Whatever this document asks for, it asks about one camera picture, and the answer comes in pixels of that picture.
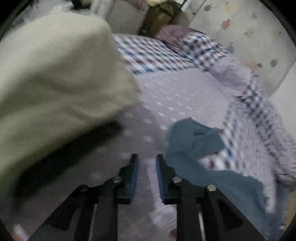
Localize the checkered purple quilt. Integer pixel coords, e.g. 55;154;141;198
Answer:
114;26;295;187

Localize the grey-green sleeve forearm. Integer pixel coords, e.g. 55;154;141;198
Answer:
1;13;139;199

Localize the dark teal t-shirt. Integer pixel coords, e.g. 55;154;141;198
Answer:
165;116;286;240

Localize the fruit pattern curtain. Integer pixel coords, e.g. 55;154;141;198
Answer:
186;1;295;95

